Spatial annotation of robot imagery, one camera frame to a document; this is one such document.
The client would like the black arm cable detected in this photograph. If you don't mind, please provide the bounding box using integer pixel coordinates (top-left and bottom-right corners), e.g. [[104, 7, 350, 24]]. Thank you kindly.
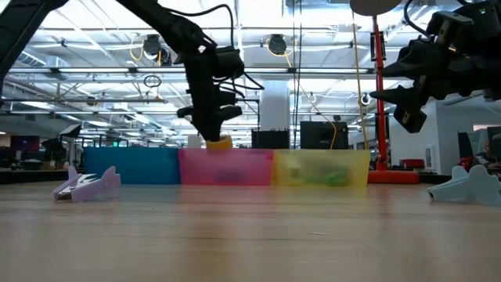
[[164, 3, 265, 92], [402, 0, 431, 38]]

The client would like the black ceiling cable reel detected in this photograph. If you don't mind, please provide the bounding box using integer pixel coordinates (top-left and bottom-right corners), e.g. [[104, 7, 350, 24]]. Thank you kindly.
[[267, 34, 289, 56], [142, 34, 174, 68]]

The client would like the person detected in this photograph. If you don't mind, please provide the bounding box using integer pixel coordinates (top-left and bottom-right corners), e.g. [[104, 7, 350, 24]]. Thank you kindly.
[[475, 141, 501, 170]]

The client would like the red box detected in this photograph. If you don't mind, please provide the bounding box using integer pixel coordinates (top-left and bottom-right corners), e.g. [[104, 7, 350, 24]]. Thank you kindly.
[[398, 158, 426, 171]]

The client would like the blue plastic bin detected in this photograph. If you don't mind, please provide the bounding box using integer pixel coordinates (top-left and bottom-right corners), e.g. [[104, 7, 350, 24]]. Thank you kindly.
[[83, 146, 181, 185]]

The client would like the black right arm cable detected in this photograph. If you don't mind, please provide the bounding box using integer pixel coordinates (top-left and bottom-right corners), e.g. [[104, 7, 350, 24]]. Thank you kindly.
[[402, 0, 431, 38]]

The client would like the yellow tape roll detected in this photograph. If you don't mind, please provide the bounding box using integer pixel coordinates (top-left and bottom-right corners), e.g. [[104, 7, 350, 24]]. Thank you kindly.
[[205, 135, 233, 151]]

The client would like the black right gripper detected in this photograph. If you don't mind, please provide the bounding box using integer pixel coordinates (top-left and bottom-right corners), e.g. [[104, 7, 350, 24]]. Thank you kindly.
[[369, 10, 490, 107]]

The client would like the black monitor back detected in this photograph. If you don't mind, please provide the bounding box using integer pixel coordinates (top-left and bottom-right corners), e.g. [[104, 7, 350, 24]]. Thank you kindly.
[[300, 121, 350, 150]]

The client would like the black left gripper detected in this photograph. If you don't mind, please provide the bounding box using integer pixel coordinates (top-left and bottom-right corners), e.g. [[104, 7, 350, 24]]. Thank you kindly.
[[176, 49, 246, 142]]

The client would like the pink plastic bin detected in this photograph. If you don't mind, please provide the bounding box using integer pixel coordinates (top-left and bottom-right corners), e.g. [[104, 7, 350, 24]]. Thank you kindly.
[[178, 148, 274, 186]]

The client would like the yellow plastic bin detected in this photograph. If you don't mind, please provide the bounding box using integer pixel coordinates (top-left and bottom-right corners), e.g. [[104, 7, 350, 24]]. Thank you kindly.
[[272, 149, 371, 187]]

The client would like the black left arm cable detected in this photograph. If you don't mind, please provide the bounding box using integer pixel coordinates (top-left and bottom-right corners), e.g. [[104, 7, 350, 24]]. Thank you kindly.
[[164, 3, 265, 92]]

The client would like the green mini stapler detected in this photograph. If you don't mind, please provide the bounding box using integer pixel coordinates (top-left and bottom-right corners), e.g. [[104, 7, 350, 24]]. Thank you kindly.
[[312, 170, 352, 187]]

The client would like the red metal stand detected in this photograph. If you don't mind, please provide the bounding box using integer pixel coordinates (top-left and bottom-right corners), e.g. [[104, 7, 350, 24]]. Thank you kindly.
[[349, 0, 420, 185]]

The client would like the black hanging cable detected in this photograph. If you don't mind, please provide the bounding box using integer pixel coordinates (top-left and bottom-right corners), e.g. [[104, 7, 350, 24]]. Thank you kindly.
[[298, 0, 303, 150], [292, 0, 297, 150]]

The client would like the light blue staple remover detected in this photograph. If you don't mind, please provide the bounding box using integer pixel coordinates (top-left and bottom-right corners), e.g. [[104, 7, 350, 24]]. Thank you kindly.
[[426, 164, 501, 208]]

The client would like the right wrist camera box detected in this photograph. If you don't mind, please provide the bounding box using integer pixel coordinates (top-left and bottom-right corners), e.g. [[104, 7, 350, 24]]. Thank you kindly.
[[393, 103, 428, 135]]

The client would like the black equipment box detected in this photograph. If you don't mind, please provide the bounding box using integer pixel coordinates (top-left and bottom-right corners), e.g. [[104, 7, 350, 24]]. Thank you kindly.
[[250, 129, 290, 150]]

